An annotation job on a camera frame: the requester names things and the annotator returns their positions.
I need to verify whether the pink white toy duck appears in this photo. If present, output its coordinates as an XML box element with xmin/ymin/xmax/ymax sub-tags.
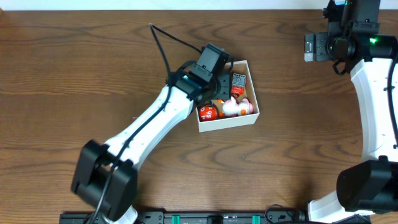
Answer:
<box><xmin>217</xmin><ymin>96</ymin><xmax>254</xmax><ymax>118</ymax></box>

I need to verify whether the red toy fire truck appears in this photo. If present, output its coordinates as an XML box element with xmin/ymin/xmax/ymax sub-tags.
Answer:
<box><xmin>231</xmin><ymin>73</ymin><xmax>246</xmax><ymax>99</ymax></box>

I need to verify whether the red lettered ball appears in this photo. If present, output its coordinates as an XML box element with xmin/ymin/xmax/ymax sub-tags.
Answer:
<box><xmin>198</xmin><ymin>105</ymin><xmax>218</xmax><ymax>122</ymax></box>

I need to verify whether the white cardboard box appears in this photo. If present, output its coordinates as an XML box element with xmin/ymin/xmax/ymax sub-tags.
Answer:
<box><xmin>195</xmin><ymin>60</ymin><xmax>260</xmax><ymax>133</ymax></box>

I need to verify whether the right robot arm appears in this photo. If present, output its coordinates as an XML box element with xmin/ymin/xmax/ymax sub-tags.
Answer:
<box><xmin>304</xmin><ymin>0</ymin><xmax>397</xmax><ymax>223</ymax></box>

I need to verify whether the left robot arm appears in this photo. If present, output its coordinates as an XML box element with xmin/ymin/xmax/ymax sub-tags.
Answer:
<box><xmin>71</xmin><ymin>44</ymin><xmax>234</xmax><ymax>223</ymax></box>

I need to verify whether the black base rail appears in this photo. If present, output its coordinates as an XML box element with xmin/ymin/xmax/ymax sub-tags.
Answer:
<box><xmin>58</xmin><ymin>210</ymin><xmax>371</xmax><ymax>224</ymax></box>

